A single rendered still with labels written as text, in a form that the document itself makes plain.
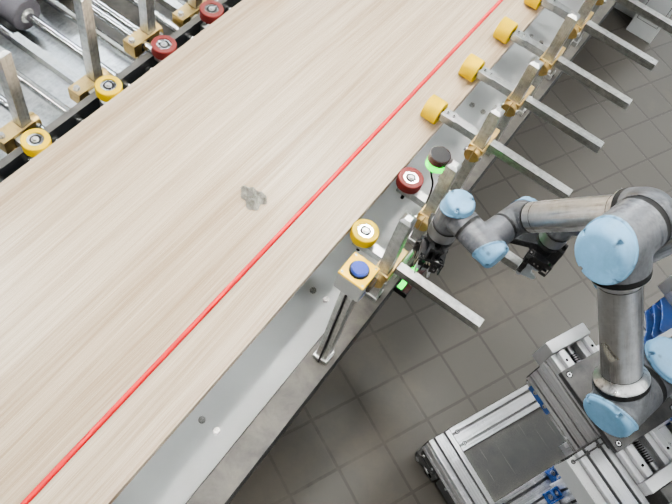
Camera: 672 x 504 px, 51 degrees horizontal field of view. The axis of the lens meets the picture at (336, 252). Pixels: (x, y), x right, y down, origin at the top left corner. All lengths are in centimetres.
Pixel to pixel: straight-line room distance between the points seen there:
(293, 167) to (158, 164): 39
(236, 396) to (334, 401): 76
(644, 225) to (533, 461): 145
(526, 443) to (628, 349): 121
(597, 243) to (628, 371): 33
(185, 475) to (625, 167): 271
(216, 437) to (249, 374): 20
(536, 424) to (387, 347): 64
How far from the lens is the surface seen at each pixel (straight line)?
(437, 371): 290
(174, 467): 201
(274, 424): 197
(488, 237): 168
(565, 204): 164
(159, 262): 192
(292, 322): 216
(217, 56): 237
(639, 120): 414
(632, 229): 138
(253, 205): 200
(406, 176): 216
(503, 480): 263
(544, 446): 273
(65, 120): 229
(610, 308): 148
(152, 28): 247
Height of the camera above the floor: 258
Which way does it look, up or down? 59 degrees down
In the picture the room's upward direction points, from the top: 19 degrees clockwise
